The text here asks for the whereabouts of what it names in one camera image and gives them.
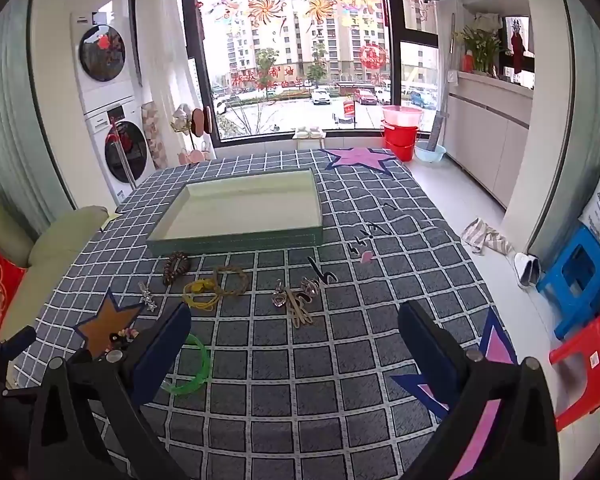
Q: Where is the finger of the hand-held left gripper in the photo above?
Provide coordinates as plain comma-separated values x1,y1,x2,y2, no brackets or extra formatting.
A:
0,326,37,363

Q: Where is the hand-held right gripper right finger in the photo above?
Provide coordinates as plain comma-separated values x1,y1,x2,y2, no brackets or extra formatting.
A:
397,301,576,480

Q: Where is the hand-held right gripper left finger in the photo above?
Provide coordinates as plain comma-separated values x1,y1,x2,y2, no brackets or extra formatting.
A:
27,302,193,480

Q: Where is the green translucent bangle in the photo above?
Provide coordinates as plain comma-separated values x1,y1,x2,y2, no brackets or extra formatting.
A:
162,333,212,397

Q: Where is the silver hair clip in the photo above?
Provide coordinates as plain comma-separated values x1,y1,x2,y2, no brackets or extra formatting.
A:
138,281,159,313

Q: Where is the brown spiral hair tie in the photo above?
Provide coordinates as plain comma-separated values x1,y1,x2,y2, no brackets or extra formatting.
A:
163,251,191,286

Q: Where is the silver earring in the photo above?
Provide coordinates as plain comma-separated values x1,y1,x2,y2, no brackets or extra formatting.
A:
271,280,293,308

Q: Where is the pale green shallow tray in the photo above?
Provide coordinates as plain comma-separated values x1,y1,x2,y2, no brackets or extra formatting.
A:
146,168,325,257

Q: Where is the green sofa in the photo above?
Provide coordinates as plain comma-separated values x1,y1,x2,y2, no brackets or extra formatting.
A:
0,180,110,346

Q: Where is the striped floor cloth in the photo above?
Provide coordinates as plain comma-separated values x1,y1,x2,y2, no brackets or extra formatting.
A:
461,217,513,256

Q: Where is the grey plaid tablecloth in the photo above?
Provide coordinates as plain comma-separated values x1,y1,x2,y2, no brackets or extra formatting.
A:
12,147,518,480

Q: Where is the red plastic stool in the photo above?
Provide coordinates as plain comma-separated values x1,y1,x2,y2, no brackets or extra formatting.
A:
549,312,600,433

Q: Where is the blue plastic stool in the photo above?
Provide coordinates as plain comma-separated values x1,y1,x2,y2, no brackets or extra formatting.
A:
536,225,600,341

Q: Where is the blue plastic basin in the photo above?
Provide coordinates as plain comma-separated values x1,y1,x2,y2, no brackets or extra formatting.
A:
414,141,445,165

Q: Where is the red plastic bucket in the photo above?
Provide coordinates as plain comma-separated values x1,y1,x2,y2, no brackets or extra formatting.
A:
380,121,421,147
384,140,416,162

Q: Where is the white washing machine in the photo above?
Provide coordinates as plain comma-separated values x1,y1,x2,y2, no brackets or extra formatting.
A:
82,95,157,206

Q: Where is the patterned board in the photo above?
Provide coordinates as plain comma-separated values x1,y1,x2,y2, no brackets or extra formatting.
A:
141,101,168,170

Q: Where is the grey washboard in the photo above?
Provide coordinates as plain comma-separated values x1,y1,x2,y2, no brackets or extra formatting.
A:
427,110,451,153

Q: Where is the white low cabinet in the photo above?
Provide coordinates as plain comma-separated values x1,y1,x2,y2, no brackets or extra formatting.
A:
442,70,533,208

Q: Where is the pink plastic basin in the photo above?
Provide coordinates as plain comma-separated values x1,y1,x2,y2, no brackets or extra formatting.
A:
381,105,425,128

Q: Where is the white sheer curtain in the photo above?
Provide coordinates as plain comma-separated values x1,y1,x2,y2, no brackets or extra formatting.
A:
150,0,201,126

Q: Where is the red round window decal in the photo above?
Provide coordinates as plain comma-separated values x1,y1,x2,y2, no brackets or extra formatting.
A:
360,42,388,71

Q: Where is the white tumble dryer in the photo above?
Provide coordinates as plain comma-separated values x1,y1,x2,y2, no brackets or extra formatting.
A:
70,10,141,111

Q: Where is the green potted plant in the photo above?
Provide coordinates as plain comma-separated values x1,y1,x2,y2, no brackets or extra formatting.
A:
455,15,506,76

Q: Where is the red hanging garment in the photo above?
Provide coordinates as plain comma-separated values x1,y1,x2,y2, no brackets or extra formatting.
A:
511,20,526,76

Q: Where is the yellow hair tie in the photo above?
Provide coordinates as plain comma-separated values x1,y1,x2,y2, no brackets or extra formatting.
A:
182,279,223,312

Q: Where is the tan braided bracelet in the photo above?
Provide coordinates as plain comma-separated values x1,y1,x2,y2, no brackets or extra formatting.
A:
214,265,251,297

